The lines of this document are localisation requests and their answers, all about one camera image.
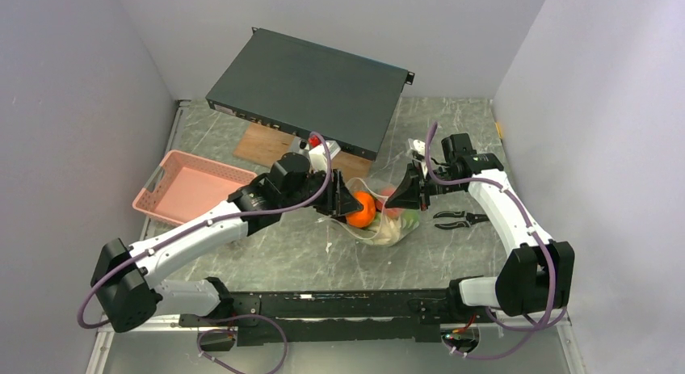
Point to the dark rack network switch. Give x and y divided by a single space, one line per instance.
297 87

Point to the orange fake fruit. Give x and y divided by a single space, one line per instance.
364 217

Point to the black handled pliers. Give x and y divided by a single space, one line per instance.
462 219

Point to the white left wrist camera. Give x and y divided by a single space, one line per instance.
317 153

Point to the clear zip top bag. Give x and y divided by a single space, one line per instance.
370 185

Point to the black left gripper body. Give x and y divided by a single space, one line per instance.
324 203

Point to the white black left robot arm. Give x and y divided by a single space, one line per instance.
132 282

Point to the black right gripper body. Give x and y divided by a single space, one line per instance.
432 187

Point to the green fake vegetable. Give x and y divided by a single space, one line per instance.
409 220

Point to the dark red fake fruit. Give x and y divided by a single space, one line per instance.
380 203

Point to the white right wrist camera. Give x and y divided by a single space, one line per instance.
416 152

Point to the pink plastic basket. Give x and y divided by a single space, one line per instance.
185 186

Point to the wooden board stand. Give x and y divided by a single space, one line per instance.
262 145

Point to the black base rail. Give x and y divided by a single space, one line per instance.
420 315

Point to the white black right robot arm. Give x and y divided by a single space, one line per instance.
537 273

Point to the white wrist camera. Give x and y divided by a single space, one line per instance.
317 153
416 152

